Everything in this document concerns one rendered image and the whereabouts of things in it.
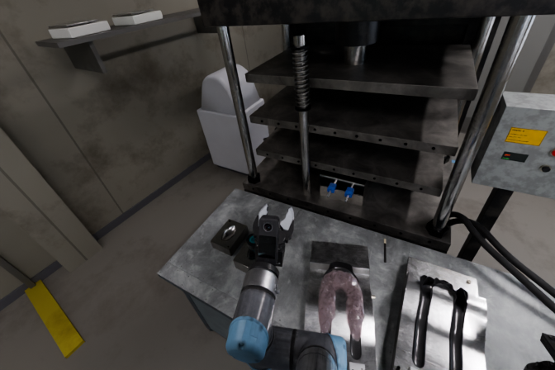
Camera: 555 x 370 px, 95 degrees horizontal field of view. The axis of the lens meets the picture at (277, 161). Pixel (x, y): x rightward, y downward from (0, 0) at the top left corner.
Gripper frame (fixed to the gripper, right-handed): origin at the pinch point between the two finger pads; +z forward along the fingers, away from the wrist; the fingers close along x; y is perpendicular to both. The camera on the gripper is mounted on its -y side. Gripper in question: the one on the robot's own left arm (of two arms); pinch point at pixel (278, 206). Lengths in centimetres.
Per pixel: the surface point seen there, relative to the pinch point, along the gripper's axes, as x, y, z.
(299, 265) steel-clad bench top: 7, 63, 24
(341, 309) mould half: 26, 52, 1
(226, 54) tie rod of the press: -42, -22, 82
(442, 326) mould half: 61, 49, 0
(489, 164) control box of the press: 86, 13, 57
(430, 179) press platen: 69, 30, 64
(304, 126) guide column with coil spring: 2, 11, 73
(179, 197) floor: -141, 155, 146
